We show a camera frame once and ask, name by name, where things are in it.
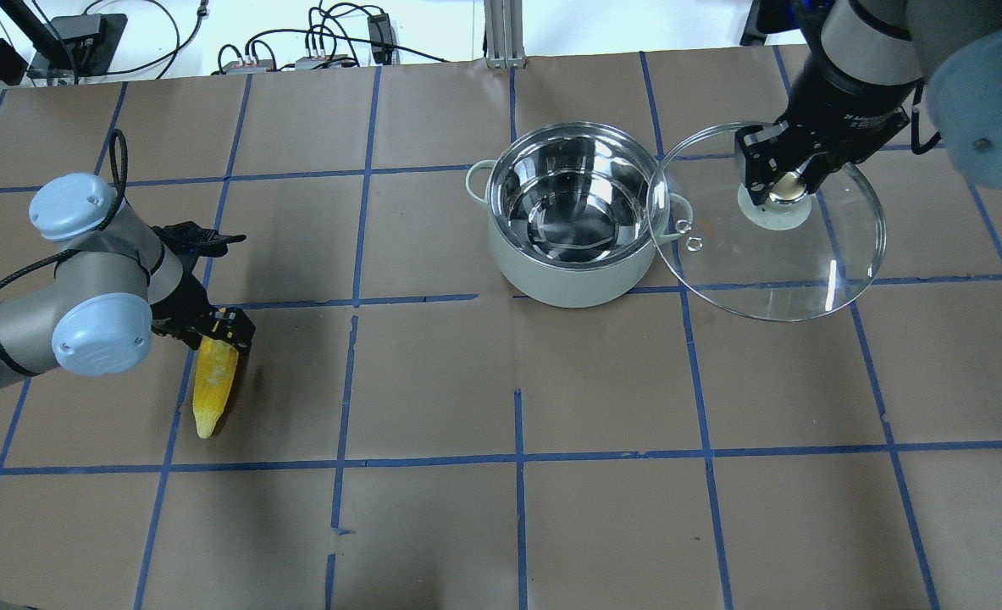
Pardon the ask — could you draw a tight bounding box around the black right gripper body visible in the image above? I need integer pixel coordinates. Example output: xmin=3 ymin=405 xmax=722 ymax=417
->
xmin=759 ymin=59 xmax=912 ymax=178

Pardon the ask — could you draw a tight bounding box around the black monitor stand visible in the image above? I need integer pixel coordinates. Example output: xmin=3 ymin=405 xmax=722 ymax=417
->
xmin=0 ymin=1 xmax=128 ymax=82

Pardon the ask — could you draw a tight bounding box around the small usb hub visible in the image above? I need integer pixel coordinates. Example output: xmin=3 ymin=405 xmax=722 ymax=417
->
xmin=218 ymin=57 xmax=277 ymax=75
xmin=292 ymin=54 xmax=360 ymax=72

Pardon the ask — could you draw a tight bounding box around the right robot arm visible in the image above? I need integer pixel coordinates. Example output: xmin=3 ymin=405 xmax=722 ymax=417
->
xmin=734 ymin=1 xmax=1002 ymax=206

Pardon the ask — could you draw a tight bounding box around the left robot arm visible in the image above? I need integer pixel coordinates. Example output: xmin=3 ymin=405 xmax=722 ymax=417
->
xmin=0 ymin=129 xmax=254 ymax=439

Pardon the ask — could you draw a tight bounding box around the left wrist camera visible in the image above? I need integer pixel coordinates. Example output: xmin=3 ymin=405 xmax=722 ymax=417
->
xmin=151 ymin=221 xmax=246 ymax=259

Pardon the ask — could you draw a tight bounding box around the aluminium frame post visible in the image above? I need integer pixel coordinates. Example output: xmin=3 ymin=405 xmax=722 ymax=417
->
xmin=484 ymin=0 xmax=527 ymax=69

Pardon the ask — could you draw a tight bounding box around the glass pot lid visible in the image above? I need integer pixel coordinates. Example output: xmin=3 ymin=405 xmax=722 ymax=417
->
xmin=649 ymin=121 xmax=887 ymax=323

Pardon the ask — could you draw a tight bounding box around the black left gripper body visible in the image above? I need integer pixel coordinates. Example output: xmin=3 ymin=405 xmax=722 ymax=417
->
xmin=152 ymin=275 xmax=241 ymax=345

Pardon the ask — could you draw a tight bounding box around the pale green steel pot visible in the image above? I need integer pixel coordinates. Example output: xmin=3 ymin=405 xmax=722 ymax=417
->
xmin=463 ymin=121 xmax=680 ymax=308

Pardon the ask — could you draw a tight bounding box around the yellow corn cob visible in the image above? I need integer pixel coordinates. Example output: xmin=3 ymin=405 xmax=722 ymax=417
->
xmin=191 ymin=308 xmax=240 ymax=439

